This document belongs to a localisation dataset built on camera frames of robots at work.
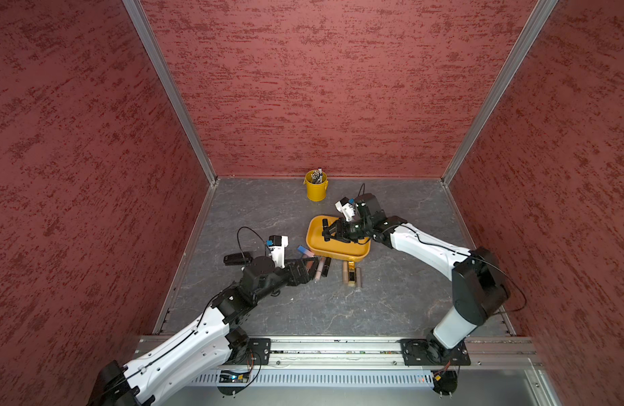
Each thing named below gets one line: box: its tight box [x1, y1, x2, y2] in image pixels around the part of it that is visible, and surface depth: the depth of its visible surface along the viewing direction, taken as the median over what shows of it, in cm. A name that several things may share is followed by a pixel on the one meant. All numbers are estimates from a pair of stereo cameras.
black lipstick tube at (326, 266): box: [321, 256, 333, 278], surface depth 94 cm
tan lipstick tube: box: [342, 260, 350, 286], surface depth 91 cm
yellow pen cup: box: [302, 170, 329, 203], surface depth 112 cm
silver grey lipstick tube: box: [355, 267, 362, 291], surface depth 91 cm
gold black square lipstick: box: [347, 260, 356, 288], surface depth 91 cm
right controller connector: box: [430, 370, 458, 396], surface depth 72 cm
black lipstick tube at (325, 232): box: [321, 223, 331, 242], surface depth 84 cm
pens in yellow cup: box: [310, 166, 323, 185], surface depth 102 cm
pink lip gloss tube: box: [314, 257, 326, 282], surface depth 92 cm
